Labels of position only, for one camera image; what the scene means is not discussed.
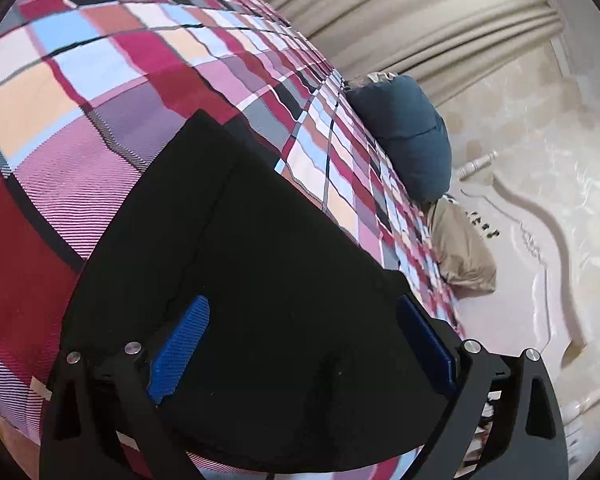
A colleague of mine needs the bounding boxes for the black pants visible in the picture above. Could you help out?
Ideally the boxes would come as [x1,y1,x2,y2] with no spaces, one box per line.
[60,112,449,474]

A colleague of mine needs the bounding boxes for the white carved headboard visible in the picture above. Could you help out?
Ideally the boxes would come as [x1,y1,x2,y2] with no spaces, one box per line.
[450,151,600,434]

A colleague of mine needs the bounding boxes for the beige pillow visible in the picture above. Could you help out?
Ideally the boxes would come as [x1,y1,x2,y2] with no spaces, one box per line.
[426,197,498,294]

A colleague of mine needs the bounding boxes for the plaid checkered bedspread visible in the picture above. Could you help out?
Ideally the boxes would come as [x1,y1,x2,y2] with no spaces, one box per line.
[0,0,456,479]

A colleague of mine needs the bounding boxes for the dark blue pillow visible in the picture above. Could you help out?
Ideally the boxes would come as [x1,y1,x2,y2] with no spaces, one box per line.
[347,75,452,204]

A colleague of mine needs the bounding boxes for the beige curtain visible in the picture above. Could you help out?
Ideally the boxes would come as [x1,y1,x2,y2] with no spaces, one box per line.
[265,0,564,104]

